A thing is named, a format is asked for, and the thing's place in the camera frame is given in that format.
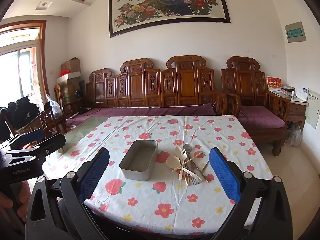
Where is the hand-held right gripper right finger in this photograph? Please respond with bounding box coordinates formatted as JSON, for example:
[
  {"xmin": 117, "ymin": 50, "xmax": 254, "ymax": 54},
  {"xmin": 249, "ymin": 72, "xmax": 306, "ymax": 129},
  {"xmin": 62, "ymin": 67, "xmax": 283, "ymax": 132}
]
[{"xmin": 209, "ymin": 147, "xmax": 293, "ymax": 240}]

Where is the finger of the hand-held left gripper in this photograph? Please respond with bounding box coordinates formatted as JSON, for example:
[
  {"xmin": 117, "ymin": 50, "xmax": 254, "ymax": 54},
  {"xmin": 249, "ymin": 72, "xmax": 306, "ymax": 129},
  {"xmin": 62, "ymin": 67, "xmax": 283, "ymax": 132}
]
[
  {"xmin": 0, "ymin": 128, "xmax": 47, "ymax": 153},
  {"xmin": 7, "ymin": 133, "xmax": 66, "ymax": 159}
]

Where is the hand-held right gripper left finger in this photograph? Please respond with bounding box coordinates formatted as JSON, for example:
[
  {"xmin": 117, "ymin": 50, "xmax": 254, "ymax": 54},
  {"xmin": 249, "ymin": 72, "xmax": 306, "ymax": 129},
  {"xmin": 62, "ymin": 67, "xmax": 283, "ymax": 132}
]
[{"xmin": 25, "ymin": 147, "xmax": 110, "ymax": 240}]

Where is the metal chopstick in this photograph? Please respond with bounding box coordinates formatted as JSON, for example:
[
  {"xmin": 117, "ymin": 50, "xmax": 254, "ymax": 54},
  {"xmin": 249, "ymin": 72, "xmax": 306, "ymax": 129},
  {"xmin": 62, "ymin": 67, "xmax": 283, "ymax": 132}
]
[{"xmin": 192, "ymin": 159, "xmax": 210, "ymax": 182}]

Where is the brown handled metal fork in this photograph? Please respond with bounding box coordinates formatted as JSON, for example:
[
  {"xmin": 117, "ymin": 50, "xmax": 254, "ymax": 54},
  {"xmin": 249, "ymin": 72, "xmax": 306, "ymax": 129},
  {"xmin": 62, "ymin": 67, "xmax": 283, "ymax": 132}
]
[{"xmin": 187, "ymin": 169, "xmax": 202, "ymax": 187}]

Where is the light wooden chopstick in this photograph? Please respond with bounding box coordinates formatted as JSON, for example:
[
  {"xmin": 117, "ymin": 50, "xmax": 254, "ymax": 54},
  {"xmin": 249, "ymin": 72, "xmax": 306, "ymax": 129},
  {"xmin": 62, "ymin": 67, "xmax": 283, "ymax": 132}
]
[{"xmin": 171, "ymin": 151, "xmax": 204, "ymax": 172}]

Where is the metal tray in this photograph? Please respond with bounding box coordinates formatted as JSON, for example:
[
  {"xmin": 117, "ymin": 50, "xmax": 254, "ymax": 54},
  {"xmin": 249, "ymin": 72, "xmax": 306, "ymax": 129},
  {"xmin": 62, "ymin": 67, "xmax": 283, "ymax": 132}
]
[{"xmin": 119, "ymin": 139, "xmax": 159, "ymax": 181}]

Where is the cream fork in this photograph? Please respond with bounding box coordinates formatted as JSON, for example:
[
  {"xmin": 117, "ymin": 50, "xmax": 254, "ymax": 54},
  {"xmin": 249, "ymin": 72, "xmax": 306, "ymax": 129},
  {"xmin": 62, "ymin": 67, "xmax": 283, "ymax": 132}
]
[{"xmin": 181, "ymin": 149, "xmax": 202, "ymax": 180}]

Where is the metal spoon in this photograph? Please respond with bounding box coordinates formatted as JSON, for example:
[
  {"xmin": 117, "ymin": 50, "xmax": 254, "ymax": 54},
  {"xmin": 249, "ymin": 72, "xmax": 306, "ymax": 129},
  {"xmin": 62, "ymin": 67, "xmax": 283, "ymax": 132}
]
[{"xmin": 183, "ymin": 144, "xmax": 199, "ymax": 172}]

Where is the small cream spoon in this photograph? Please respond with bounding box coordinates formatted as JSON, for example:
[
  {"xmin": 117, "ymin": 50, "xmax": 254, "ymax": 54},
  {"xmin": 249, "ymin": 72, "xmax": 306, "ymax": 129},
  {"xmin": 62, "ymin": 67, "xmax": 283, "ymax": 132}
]
[{"xmin": 175, "ymin": 146, "xmax": 184, "ymax": 180}]

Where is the person's left hand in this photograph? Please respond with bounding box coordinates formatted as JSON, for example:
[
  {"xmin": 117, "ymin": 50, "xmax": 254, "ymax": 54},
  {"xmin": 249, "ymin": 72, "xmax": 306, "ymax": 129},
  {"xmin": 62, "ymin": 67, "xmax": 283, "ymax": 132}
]
[{"xmin": 0, "ymin": 180, "xmax": 31, "ymax": 222}]

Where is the wooden chair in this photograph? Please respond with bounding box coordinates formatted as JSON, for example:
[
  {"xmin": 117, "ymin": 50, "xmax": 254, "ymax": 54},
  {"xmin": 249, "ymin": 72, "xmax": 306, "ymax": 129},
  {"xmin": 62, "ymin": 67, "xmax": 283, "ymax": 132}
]
[
  {"xmin": 54, "ymin": 82, "xmax": 69, "ymax": 122},
  {"xmin": 15, "ymin": 102, "xmax": 66, "ymax": 143}
]

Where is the black clothing pile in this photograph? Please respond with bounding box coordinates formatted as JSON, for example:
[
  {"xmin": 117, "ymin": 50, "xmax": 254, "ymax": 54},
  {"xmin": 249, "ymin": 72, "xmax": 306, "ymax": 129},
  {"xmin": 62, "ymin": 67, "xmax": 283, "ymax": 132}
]
[{"xmin": 6, "ymin": 97, "xmax": 40, "ymax": 130}]

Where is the white plastic bag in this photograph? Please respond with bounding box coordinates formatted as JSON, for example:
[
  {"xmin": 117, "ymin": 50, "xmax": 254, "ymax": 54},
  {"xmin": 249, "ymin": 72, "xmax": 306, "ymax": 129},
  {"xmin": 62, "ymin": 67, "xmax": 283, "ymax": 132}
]
[{"xmin": 45, "ymin": 94, "xmax": 62, "ymax": 118}]

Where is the large cardboard box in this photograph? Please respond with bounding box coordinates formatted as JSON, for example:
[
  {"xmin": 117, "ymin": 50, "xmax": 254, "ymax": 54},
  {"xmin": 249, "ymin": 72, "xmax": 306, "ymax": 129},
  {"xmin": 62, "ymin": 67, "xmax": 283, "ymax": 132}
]
[{"xmin": 60, "ymin": 79, "xmax": 84, "ymax": 105}]

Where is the white flat box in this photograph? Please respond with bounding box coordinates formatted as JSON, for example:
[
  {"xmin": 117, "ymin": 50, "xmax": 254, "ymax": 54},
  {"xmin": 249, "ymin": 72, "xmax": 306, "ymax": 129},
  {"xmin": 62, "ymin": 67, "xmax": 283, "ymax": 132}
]
[{"xmin": 56, "ymin": 72, "xmax": 82, "ymax": 83}]

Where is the floral tablecloth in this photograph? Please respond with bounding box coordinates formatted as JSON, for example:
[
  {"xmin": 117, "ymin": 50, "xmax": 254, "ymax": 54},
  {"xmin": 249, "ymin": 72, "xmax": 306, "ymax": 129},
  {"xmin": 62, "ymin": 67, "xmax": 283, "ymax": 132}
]
[{"xmin": 41, "ymin": 115, "xmax": 274, "ymax": 235}]

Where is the purple armchair cushion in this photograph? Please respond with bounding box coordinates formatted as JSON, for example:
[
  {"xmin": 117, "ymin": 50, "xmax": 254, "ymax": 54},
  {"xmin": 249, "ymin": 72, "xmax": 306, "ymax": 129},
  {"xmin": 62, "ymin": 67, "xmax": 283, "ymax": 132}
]
[{"xmin": 237, "ymin": 106, "xmax": 285, "ymax": 129}]

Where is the purple sofa cushion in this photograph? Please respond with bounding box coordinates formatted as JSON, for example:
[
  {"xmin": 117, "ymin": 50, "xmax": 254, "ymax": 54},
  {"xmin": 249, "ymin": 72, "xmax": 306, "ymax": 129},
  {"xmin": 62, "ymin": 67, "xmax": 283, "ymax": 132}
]
[{"xmin": 65, "ymin": 103, "xmax": 217, "ymax": 128}]

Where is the brown cardboard box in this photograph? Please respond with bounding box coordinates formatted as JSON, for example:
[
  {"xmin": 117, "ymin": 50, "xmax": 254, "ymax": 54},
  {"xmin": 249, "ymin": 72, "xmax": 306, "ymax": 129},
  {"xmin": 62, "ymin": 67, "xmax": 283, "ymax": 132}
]
[{"xmin": 61, "ymin": 57, "xmax": 81, "ymax": 73}]

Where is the clear plastic bag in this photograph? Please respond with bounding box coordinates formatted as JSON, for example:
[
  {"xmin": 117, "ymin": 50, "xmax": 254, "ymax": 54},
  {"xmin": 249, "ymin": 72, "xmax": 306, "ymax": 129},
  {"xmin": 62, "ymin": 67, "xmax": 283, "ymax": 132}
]
[{"xmin": 284, "ymin": 124, "xmax": 303, "ymax": 147}]

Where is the carved wooden armchair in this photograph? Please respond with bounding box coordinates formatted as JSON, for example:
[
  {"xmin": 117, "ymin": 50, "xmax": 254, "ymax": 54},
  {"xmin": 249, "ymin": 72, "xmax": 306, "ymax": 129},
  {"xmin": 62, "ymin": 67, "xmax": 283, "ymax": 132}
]
[{"xmin": 220, "ymin": 56, "xmax": 292, "ymax": 155}]

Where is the carved wooden sofa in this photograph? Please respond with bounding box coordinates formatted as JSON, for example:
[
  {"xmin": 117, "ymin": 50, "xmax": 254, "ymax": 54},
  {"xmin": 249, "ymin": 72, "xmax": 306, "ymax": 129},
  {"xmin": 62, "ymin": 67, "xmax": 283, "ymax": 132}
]
[{"xmin": 85, "ymin": 55, "xmax": 228, "ymax": 117}]

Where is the wooden side table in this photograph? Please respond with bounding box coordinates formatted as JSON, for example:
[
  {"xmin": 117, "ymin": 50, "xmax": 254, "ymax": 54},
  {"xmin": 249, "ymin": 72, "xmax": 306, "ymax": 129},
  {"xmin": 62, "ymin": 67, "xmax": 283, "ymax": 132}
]
[{"xmin": 269, "ymin": 90, "xmax": 309, "ymax": 133}]

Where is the red desk calendar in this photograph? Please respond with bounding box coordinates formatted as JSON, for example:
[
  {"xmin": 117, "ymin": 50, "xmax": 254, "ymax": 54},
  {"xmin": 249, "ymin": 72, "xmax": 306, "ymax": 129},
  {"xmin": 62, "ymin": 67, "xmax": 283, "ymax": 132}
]
[{"xmin": 267, "ymin": 76, "xmax": 283, "ymax": 91}]

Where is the white desk device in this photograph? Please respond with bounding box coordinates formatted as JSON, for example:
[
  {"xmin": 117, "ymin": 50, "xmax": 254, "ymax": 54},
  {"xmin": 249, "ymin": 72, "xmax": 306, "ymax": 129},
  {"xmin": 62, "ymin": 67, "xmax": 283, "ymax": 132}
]
[{"xmin": 295, "ymin": 87, "xmax": 308, "ymax": 102}]

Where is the framed peacock painting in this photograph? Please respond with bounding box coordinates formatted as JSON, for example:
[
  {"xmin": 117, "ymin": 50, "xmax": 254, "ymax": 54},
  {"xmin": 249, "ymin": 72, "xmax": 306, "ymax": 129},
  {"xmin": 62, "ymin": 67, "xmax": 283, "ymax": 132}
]
[{"xmin": 108, "ymin": 0, "xmax": 231, "ymax": 38}]

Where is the wooden door frame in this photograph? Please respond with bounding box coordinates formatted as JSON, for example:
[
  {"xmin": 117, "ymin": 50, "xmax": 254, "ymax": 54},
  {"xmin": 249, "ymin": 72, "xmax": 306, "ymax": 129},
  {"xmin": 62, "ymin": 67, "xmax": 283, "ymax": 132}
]
[{"xmin": 0, "ymin": 20, "xmax": 50, "ymax": 105}]

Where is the white wall cabinet door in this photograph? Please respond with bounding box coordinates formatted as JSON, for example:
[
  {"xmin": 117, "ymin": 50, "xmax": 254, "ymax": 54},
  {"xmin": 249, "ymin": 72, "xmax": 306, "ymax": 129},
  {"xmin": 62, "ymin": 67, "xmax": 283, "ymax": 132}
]
[{"xmin": 305, "ymin": 88, "xmax": 320, "ymax": 130}]

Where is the green wall panel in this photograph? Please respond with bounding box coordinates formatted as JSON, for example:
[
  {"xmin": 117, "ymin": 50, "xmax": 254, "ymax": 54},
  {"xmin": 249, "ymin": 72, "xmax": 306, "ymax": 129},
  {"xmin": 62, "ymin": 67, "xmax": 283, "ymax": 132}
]
[{"xmin": 284, "ymin": 21, "xmax": 307, "ymax": 43}]

